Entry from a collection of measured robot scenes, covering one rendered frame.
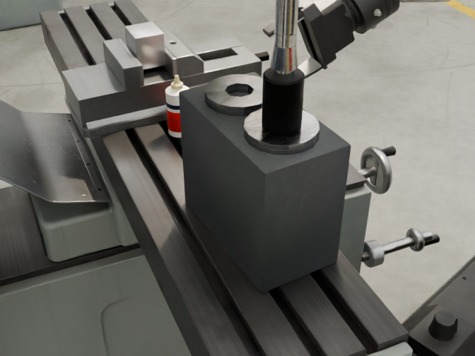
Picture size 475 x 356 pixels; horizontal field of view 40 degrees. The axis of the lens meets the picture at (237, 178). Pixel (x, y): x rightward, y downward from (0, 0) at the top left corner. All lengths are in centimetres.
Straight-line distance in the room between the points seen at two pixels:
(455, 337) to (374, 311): 46
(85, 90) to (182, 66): 17
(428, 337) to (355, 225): 31
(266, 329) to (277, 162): 20
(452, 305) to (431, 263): 98
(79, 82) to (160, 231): 37
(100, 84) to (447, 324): 74
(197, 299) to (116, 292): 46
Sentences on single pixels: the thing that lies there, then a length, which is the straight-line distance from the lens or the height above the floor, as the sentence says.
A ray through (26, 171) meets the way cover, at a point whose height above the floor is 91.
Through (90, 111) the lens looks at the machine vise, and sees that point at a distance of 114.
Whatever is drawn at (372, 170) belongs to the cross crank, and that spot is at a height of 64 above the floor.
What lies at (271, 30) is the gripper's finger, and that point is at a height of 114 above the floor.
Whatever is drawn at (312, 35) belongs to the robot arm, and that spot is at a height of 112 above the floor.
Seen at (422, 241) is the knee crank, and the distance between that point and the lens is 158.
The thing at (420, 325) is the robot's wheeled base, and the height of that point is 61.
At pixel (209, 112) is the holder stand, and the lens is 82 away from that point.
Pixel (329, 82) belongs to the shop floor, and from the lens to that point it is 336.
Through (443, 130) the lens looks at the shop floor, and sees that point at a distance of 307.
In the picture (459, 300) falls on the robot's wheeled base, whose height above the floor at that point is 59.
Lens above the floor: 153
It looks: 36 degrees down
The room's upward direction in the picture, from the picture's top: straight up
